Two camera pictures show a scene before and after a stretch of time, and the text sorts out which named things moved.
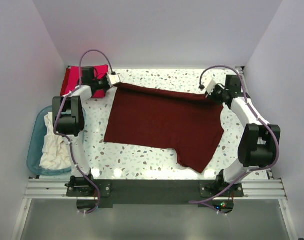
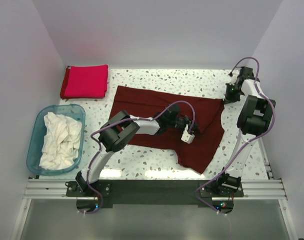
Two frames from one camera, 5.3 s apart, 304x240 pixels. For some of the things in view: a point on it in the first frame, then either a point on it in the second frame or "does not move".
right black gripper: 216,88 to 228,98
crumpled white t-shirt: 55,154 does not move
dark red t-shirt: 191,122 does not move
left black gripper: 107,87 to 187,121
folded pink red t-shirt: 70,79 does not move
